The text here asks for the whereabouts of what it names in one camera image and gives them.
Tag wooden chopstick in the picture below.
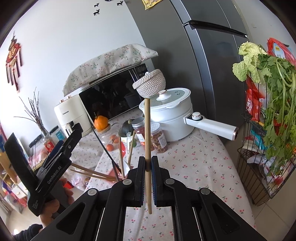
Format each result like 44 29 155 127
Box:
127 130 135 167
144 98 152 214
71 163 117 182

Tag red plastic spoon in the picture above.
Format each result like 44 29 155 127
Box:
118 142 126 158

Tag person's left hand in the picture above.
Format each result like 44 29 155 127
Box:
39 187 74 232

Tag red label glass jar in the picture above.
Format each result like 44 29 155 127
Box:
43 136 55 153

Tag blue label glass jar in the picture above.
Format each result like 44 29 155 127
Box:
49 126 66 144

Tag black chopstick in basket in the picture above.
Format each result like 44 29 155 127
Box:
92 121 121 181

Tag cherry print tablecloth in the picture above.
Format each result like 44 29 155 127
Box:
76 108 258 241

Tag dried branches in vase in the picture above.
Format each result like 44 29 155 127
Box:
15 88 49 137

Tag wooden chopstick upright basket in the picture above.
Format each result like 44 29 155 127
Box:
118 136 125 179

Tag glass jar with tangerines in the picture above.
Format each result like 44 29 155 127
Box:
99 126 119 152

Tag white air fryer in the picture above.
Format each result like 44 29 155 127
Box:
54 94 92 137

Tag orange pumpkin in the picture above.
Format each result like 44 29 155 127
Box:
94 115 108 131

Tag dark green squash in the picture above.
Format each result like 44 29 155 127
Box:
118 119 134 138

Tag jar of dried fruit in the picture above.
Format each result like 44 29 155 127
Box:
151 121 168 153

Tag jar of red snacks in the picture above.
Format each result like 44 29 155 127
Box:
132 117 145 146

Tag black microwave oven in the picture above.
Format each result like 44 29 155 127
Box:
79 63 147 121

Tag red chinese knot ornament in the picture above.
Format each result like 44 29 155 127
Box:
6 34 23 92

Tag red plastic bag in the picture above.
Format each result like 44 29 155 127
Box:
246 38 295 125

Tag woven white basket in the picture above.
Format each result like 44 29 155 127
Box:
132 69 166 98

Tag green leafy vegetables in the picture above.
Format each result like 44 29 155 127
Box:
257 54 295 175

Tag floral cloth cover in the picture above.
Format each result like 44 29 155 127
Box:
63 44 158 96

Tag napa cabbage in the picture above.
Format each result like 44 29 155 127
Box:
232 42 267 83

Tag grey refrigerator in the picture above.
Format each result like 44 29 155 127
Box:
123 0 249 130

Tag yellow fridge magnet sheet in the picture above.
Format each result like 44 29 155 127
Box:
142 0 162 10

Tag black wire rack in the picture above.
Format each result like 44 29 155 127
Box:
237 76 296 207

